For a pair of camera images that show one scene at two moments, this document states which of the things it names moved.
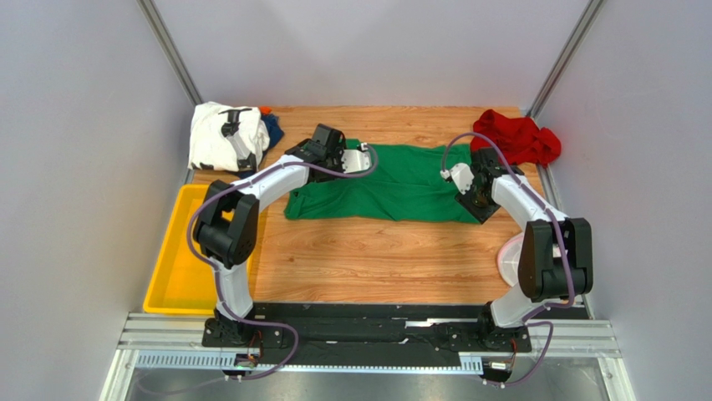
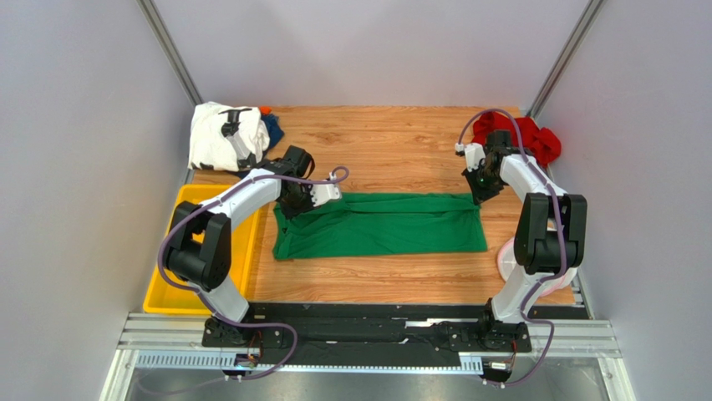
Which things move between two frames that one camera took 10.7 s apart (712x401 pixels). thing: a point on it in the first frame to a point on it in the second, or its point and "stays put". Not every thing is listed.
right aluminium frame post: (592, 11) stays put
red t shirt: (521, 139) stays put
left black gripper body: (334, 160) to (300, 202)
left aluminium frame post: (170, 49) stays put
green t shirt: (407, 185) to (382, 224)
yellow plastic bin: (181, 282) stays put
